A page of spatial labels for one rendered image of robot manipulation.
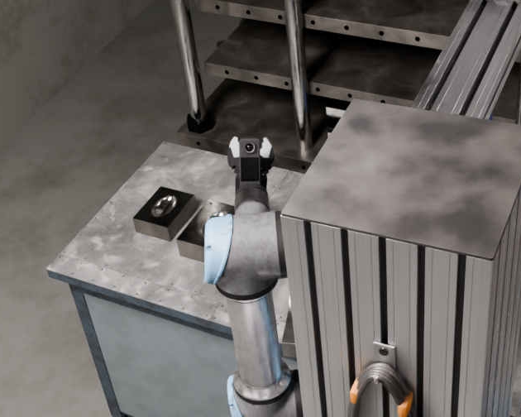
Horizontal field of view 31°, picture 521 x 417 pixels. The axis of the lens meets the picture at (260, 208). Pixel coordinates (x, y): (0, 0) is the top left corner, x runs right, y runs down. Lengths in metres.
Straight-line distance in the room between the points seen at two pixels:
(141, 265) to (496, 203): 1.92
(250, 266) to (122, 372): 1.71
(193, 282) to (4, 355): 1.30
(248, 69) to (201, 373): 1.04
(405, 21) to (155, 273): 1.07
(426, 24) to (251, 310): 1.45
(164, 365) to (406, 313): 2.02
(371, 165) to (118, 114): 3.96
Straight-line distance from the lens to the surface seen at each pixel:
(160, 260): 2.90
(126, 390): 3.35
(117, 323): 3.07
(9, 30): 4.98
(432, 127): 1.21
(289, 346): 2.53
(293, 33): 3.02
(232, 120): 3.46
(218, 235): 1.61
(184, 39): 3.23
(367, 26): 2.95
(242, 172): 2.05
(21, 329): 3.99
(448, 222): 1.07
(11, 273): 4.25
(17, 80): 5.07
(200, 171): 3.21
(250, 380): 1.85
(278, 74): 3.21
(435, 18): 2.96
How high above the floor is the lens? 2.73
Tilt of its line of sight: 40 degrees down
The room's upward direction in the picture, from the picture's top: 7 degrees counter-clockwise
